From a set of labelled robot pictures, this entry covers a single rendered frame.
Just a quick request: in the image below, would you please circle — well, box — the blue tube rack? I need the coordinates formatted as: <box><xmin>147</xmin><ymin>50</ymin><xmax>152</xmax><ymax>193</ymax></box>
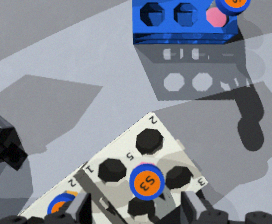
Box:
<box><xmin>132</xmin><ymin>0</ymin><xmax>238</xmax><ymax>45</ymax></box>

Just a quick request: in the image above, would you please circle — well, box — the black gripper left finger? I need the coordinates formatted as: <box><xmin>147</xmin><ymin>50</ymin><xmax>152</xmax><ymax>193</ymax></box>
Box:
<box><xmin>0</xmin><ymin>193</ymin><xmax>92</xmax><ymax>224</ymax></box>

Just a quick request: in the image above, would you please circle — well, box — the white button box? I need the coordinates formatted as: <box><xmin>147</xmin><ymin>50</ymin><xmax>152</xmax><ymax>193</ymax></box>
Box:
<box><xmin>0</xmin><ymin>116</ymin><xmax>28</xmax><ymax>171</ymax></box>

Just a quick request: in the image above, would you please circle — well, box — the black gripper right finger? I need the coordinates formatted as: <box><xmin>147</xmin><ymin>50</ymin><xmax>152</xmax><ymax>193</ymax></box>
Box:
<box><xmin>180</xmin><ymin>191</ymin><xmax>272</xmax><ymax>224</ymax></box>

